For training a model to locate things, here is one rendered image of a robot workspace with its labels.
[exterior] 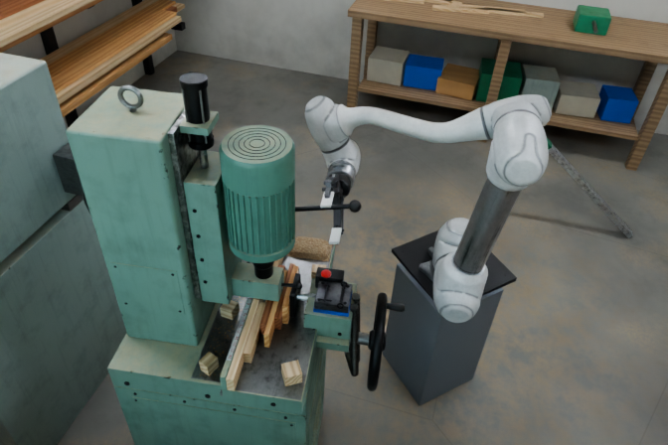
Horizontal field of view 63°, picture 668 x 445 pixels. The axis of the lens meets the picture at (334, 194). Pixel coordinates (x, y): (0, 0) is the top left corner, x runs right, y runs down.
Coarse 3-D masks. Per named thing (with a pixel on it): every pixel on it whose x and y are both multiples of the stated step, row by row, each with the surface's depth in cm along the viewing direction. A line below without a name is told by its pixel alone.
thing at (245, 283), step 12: (240, 264) 156; (252, 264) 156; (240, 276) 152; (252, 276) 152; (276, 276) 153; (240, 288) 153; (252, 288) 153; (264, 288) 152; (276, 288) 151; (276, 300) 154
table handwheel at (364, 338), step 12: (384, 300) 159; (384, 312) 155; (384, 324) 153; (360, 336) 163; (372, 336) 162; (384, 336) 162; (372, 348) 162; (384, 348) 162; (372, 360) 151; (372, 372) 151; (372, 384) 154
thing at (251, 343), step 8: (280, 264) 174; (264, 304) 157; (256, 312) 154; (256, 320) 152; (256, 328) 150; (256, 336) 149; (248, 344) 146; (256, 344) 150; (248, 352) 144; (248, 360) 145
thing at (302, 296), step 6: (294, 276) 159; (294, 282) 157; (294, 288) 155; (294, 294) 153; (300, 294) 158; (306, 294) 158; (312, 294) 158; (294, 300) 154; (300, 300) 158; (306, 300) 157; (294, 306) 155; (294, 312) 157
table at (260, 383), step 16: (288, 256) 178; (304, 272) 173; (304, 288) 167; (304, 304) 163; (272, 336) 153; (288, 336) 153; (304, 336) 154; (320, 336) 157; (256, 352) 149; (272, 352) 149; (288, 352) 149; (304, 352) 149; (256, 368) 145; (272, 368) 145; (304, 368) 145; (240, 384) 141; (256, 384) 141; (272, 384) 141; (304, 384) 142; (224, 400) 143; (240, 400) 142; (256, 400) 140; (272, 400) 139; (288, 400) 138; (304, 400) 144
